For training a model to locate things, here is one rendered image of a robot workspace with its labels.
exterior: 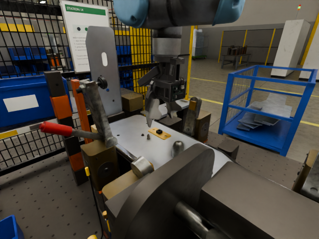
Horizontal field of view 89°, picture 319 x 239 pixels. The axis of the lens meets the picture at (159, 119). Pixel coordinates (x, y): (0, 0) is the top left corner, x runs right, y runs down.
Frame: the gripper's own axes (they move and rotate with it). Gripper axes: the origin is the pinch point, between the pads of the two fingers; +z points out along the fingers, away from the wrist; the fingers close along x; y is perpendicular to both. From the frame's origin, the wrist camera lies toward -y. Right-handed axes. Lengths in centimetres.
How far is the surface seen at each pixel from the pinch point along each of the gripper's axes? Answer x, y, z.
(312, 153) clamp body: 14.5, 38.1, 0.2
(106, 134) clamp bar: -19.7, 1.5, -2.7
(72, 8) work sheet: -2, -55, -36
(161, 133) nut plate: 0.0, 0.9, 5.2
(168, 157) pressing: -7.2, 11.2, 5.4
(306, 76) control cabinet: 773, -22, 79
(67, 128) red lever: -27.3, 0.4, -6.8
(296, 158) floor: 200, 40, 103
